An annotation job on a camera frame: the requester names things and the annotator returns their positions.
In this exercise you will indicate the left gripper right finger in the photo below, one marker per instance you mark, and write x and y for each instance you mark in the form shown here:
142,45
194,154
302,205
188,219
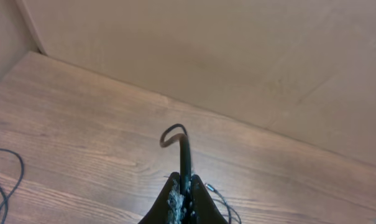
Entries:
203,210

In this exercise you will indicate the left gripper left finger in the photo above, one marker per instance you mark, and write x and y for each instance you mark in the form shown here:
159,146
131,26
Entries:
168,207

